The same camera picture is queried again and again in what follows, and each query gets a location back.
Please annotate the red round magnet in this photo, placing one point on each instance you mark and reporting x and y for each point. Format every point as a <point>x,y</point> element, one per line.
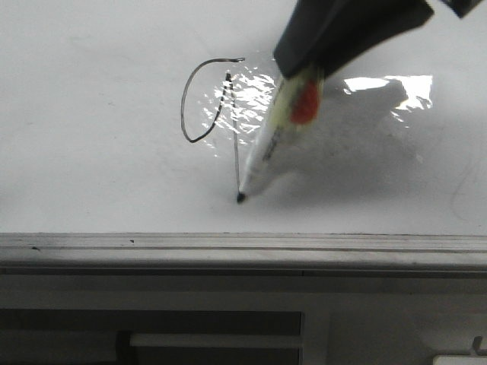
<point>306,106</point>

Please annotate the white whiteboard marker pen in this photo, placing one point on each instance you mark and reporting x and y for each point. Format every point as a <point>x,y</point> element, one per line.
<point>277,135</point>

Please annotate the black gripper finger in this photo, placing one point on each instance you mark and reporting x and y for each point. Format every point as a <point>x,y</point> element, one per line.
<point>330,34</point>

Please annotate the white whiteboard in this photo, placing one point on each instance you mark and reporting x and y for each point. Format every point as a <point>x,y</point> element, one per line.
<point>118,116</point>

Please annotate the aluminium whiteboard tray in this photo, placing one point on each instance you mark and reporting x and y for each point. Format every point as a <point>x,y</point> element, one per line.
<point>245,251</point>

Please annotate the white box lower right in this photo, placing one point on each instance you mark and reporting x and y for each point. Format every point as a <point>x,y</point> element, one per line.
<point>460,360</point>

